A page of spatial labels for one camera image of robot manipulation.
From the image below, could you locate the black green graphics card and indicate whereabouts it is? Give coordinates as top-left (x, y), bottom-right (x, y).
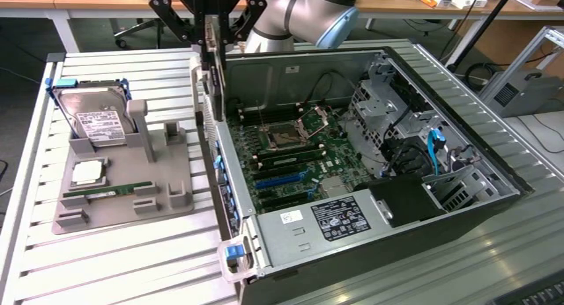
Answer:
top-left (201, 14), bottom-right (229, 122)

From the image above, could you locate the office chair base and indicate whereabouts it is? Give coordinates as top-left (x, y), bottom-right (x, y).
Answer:
top-left (114, 17), bottom-right (195, 49)

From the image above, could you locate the metal socket cover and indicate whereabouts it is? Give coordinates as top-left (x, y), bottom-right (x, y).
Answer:
top-left (298, 105), bottom-right (334, 137)

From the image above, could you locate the hard drive in blue caddy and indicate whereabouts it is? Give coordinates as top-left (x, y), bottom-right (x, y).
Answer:
top-left (46, 76), bottom-right (133, 138)

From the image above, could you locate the CPU socket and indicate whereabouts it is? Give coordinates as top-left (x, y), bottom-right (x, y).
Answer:
top-left (259, 118), bottom-right (311, 153)

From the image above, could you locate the tall metal disk bay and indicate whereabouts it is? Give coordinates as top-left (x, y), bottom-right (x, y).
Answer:
top-left (347, 52), bottom-right (442, 144)

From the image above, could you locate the green RAM stick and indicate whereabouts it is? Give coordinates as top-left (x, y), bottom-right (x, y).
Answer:
top-left (263, 148), bottom-right (327, 167)
top-left (63, 182), bottom-right (157, 199)

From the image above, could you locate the long black expansion slot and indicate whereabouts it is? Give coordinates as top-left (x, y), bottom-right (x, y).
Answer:
top-left (251, 167), bottom-right (306, 184)
top-left (263, 191), bottom-right (313, 211)

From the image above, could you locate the green motherboard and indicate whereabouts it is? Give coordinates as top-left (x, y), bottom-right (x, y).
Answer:
top-left (223, 102), bottom-right (377, 214)

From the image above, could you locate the blue expansion slot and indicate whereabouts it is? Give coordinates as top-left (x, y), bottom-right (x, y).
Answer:
top-left (255, 174), bottom-right (309, 190)

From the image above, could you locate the silver CPU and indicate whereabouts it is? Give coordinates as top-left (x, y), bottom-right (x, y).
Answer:
top-left (73, 160), bottom-right (107, 186)

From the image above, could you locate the silver chipset heatsink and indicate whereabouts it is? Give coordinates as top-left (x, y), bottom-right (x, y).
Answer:
top-left (321, 178), bottom-right (353, 197)

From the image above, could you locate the white carton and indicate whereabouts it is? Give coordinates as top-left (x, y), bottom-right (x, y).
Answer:
top-left (454, 0), bottom-right (490, 11)

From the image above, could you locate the black tripod pole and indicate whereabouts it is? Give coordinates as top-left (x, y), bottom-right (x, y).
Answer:
top-left (445, 0), bottom-right (521, 71)

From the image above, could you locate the grey parts rack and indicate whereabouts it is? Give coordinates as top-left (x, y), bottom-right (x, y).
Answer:
top-left (51, 98), bottom-right (198, 236)

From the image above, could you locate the grey power supply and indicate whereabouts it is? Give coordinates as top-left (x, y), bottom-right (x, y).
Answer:
top-left (254, 188), bottom-right (397, 269)

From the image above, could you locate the black plastic cover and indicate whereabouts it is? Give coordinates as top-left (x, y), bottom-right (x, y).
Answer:
top-left (354, 174), bottom-right (447, 229)

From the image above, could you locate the blue case latch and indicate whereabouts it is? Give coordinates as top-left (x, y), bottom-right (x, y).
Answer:
top-left (223, 245), bottom-right (245, 263)

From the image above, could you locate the low metal disk bay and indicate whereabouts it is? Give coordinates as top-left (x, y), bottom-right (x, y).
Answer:
top-left (421, 164), bottom-right (502, 213)

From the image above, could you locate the black open PC case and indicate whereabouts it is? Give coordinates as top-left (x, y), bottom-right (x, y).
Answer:
top-left (189, 46), bottom-right (538, 305)

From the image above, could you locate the black keyboard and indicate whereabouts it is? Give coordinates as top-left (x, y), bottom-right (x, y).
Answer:
top-left (487, 278), bottom-right (564, 305)

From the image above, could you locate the black wire loop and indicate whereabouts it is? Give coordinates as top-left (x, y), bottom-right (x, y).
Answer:
top-left (307, 71), bottom-right (350, 103)

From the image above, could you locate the black power wire bundle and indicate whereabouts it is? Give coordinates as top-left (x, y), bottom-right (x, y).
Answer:
top-left (379, 133), bottom-right (437, 180)

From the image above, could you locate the coiled black cable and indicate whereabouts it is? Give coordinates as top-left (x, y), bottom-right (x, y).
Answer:
top-left (465, 62), bottom-right (491, 87)

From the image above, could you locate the blue data wire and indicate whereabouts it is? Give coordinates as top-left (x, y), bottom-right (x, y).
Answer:
top-left (426, 128), bottom-right (447, 178)

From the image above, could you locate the aluminium profile frame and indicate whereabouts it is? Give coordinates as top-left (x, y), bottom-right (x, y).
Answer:
top-left (478, 25), bottom-right (564, 103)

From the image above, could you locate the grey cabinet with handle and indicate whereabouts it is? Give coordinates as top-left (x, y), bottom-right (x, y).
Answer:
top-left (487, 67), bottom-right (564, 118)

